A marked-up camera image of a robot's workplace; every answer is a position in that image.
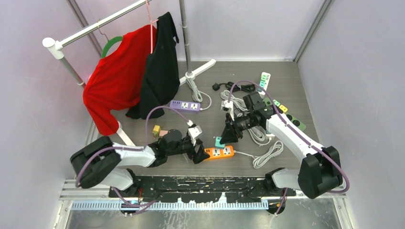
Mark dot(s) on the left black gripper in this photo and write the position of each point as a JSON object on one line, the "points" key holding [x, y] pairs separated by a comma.
{"points": [[201, 154]]}

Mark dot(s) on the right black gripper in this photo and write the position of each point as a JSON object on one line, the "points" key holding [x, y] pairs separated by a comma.
{"points": [[231, 130]]}

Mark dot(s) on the orange power strip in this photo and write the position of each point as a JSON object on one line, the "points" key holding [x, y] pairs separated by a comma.
{"points": [[219, 153]]}

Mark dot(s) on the pink plug adapter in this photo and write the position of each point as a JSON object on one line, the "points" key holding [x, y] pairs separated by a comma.
{"points": [[163, 133]]}

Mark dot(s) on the purple power strip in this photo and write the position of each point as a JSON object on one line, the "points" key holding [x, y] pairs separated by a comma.
{"points": [[187, 107]]}

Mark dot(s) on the yellow plug adapter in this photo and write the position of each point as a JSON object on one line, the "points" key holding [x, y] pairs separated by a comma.
{"points": [[156, 131]]}

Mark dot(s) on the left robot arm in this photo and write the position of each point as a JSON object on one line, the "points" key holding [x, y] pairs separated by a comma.
{"points": [[108, 163]]}

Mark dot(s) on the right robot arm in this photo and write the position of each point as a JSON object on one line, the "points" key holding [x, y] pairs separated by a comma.
{"points": [[320, 168]]}

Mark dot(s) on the yellow adapter on green strip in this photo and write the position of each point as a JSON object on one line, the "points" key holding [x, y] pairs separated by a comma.
{"points": [[283, 108]]}

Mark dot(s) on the teal adapters on far strip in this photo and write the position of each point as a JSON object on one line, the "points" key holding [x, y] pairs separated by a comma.
{"points": [[263, 84]]}

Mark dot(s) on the white power strip far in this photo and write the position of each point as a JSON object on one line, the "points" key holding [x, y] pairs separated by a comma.
{"points": [[264, 76]]}

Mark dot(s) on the green power strip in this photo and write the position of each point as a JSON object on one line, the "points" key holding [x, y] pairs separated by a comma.
{"points": [[291, 118]]}

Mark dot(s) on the black garment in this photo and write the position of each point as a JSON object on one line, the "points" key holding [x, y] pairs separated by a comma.
{"points": [[161, 78]]}

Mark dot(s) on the red t-shirt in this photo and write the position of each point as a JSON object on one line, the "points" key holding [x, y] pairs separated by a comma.
{"points": [[116, 81]]}

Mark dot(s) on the pink clothes hanger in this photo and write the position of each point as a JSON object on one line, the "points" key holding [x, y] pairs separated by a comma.
{"points": [[151, 22]]}

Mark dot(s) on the green clothes hanger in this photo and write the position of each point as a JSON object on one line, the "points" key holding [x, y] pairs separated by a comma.
{"points": [[109, 44]]}

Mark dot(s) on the metal clothes rack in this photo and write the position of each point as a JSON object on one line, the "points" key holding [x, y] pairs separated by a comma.
{"points": [[55, 47]]}

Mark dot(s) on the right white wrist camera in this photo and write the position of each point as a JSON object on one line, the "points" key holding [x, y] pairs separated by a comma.
{"points": [[228, 106]]}

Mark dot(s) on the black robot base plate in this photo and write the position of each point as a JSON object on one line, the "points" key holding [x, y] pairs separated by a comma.
{"points": [[171, 189]]}

